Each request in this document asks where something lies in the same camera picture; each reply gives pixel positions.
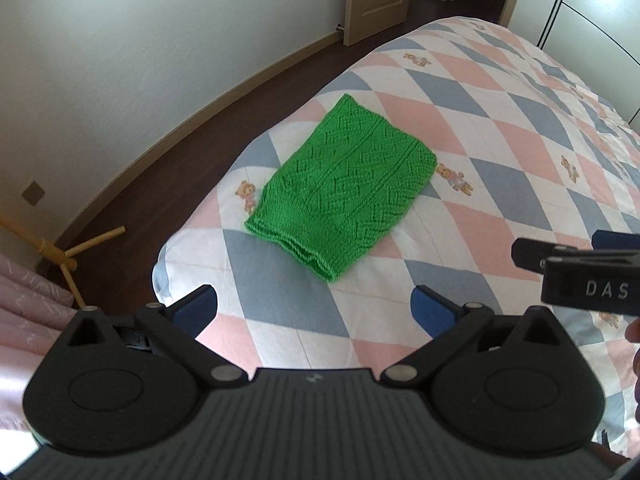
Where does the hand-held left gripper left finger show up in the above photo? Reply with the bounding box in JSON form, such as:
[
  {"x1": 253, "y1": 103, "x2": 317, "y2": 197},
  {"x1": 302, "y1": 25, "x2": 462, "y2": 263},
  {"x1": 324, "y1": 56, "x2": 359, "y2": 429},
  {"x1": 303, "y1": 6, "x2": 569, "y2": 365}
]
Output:
[{"x1": 65, "y1": 284, "x2": 246, "y2": 388}]

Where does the bed with checkered quilt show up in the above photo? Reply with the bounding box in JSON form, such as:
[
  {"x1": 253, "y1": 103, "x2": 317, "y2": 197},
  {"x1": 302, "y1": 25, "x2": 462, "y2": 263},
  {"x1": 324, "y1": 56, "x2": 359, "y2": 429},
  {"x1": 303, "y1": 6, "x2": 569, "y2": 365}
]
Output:
[{"x1": 152, "y1": 16, "x2": 640, "y2": 456}]

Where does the person's right hand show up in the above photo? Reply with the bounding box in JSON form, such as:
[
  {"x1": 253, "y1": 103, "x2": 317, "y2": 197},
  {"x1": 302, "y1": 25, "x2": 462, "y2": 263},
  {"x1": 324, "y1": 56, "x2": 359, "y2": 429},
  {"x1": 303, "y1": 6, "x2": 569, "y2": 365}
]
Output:
[{"x1": 625, "y1": 319, "x2": 640, "y2": 376}]

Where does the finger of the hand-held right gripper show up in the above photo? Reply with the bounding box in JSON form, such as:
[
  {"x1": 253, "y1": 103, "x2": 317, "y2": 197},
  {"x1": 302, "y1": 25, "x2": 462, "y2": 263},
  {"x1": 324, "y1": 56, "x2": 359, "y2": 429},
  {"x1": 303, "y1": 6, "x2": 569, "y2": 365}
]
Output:
[
  {"x1": 592, "y1": 230, "x2": 640, "y2": 251},
  {"x1": 511, "y1": 238, "x2": 596, "y2": 273}
]

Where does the pink cloth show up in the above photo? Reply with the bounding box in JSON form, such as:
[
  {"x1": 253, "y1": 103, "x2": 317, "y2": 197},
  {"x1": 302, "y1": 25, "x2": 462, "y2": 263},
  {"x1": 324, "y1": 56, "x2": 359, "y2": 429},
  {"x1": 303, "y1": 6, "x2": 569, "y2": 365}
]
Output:
[{"x1": 0, "y1": 252, "x2": 81, "y2": 431}]

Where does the white wardrobe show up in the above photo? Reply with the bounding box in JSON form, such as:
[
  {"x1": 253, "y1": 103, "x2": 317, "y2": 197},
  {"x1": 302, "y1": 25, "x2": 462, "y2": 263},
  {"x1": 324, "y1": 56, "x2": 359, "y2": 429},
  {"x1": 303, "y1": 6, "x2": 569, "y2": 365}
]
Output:
[{"x1": 510, "y1": 0, "x2": 640, "y2": 131}]

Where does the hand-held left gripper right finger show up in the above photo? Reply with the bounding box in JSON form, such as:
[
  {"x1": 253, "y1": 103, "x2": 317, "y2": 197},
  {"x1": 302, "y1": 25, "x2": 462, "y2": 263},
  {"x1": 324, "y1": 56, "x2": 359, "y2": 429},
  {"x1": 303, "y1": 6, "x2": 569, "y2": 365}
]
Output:
[{"x1": 380, "y1": 285, "x2": 576, "y2": 389}]

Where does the bronze wall socket plate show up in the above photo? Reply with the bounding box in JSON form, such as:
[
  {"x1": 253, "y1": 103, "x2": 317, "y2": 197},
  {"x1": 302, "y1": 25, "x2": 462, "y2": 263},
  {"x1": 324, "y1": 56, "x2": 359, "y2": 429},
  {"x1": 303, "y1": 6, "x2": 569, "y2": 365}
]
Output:
[{"x1": 21, "y1": 180, "x2": 46, "y2": 206}]

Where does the wooden rack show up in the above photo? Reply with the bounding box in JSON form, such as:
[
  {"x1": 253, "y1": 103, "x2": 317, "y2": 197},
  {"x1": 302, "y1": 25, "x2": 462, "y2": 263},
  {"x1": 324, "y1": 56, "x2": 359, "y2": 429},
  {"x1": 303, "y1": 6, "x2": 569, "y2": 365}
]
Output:
[{"x1": 0, "y1": 215, "x2": 126, "y2": 308}]

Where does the green knitted vest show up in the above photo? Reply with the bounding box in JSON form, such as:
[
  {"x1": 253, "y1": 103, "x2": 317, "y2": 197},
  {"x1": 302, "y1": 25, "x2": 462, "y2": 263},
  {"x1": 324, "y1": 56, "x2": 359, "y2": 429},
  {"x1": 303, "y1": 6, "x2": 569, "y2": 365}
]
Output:
[{"x1": 244, "y1": 93, "x2": 437, "y2": 282}]

